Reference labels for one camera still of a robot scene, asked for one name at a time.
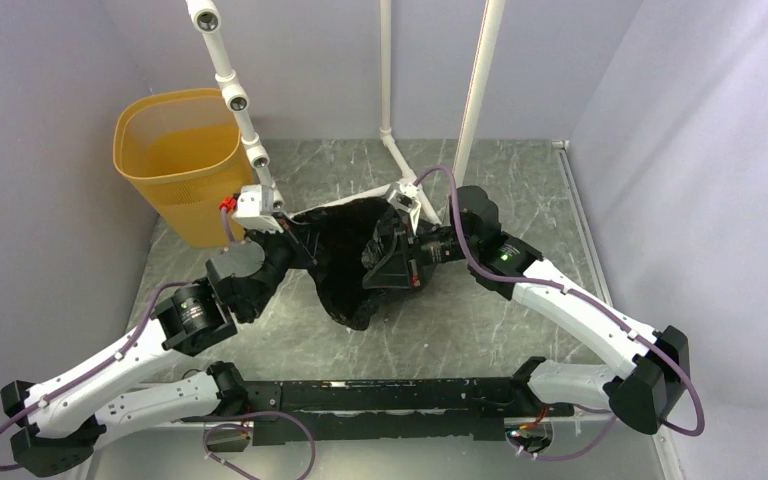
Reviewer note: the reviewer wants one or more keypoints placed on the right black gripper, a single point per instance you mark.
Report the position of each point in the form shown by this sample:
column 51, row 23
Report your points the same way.
column 396, row 262

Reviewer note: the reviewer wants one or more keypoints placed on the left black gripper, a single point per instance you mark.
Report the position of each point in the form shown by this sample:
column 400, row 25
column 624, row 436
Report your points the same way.
column 303, row 258

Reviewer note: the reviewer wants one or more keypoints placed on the black trash bag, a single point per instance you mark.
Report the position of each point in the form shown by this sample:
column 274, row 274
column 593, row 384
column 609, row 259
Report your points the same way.
column 344, row 231

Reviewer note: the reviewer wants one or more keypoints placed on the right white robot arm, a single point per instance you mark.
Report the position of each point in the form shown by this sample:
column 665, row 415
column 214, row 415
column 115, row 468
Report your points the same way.
column 644, row 369

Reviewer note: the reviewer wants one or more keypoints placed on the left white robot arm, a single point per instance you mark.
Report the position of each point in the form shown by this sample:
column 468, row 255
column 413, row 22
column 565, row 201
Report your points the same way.
column 58, row 424

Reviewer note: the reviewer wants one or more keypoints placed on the yellow plastic trash bin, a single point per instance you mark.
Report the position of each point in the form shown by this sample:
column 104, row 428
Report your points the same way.
column 182, row 152

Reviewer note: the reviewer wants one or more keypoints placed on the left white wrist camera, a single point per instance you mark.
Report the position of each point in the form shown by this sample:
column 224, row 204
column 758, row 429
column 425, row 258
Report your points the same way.
column 254, row 208

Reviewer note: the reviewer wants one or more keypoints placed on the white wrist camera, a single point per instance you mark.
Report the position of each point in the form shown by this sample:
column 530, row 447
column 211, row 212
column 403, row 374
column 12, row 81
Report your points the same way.
column 404, row 197
column 254, row 208

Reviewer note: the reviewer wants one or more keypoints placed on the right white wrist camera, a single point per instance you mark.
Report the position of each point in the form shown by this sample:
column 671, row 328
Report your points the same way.
column 404, row 197

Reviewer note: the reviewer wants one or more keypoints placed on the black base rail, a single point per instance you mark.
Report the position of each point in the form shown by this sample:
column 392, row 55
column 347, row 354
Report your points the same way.
column 480, row 408

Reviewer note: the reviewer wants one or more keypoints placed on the white PVC pipe frame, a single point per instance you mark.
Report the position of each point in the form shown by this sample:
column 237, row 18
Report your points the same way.
column 206, row 19

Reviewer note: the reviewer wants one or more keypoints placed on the aluminium side rail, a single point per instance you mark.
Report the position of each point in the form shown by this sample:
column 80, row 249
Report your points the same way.
column 663, row 442

